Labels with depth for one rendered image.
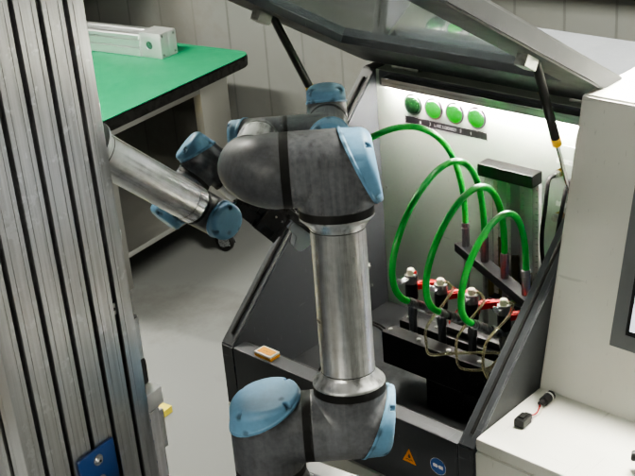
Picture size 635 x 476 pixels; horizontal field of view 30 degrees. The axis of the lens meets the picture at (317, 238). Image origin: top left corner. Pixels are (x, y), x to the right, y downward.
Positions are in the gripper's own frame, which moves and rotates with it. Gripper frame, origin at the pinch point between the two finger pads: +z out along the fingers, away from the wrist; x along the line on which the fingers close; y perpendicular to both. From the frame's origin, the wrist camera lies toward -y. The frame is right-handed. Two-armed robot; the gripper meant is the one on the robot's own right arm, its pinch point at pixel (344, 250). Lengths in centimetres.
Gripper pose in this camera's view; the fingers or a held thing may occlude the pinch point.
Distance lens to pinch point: 239.1
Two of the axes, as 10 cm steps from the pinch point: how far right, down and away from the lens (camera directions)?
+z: 0.7, 9.0, 4.2
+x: 7.3, 2.4, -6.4
